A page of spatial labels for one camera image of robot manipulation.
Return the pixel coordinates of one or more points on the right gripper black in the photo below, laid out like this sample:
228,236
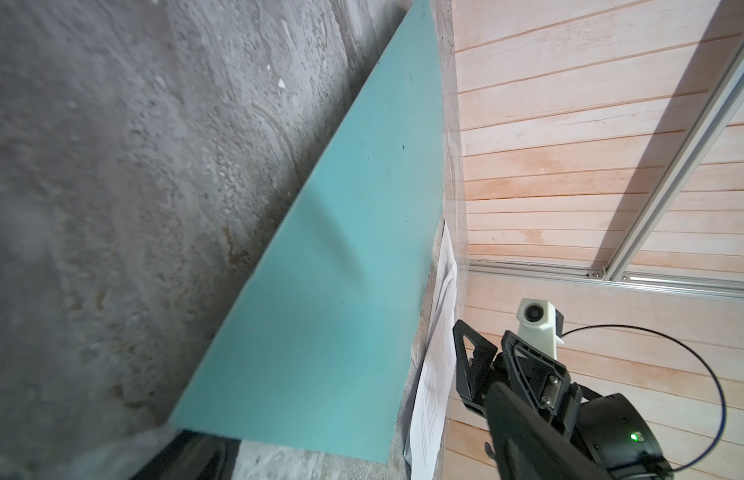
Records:
541,382

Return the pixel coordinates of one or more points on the printed paper sheet front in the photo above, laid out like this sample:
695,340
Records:
431,401

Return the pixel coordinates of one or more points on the green file folder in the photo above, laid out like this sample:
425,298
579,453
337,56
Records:
315,351

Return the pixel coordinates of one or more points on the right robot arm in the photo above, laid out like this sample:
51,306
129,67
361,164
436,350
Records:
542,424

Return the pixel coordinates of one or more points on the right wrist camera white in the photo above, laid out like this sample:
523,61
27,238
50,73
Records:
540,325

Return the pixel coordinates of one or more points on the right camera cable black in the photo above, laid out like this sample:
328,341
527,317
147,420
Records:
672,390

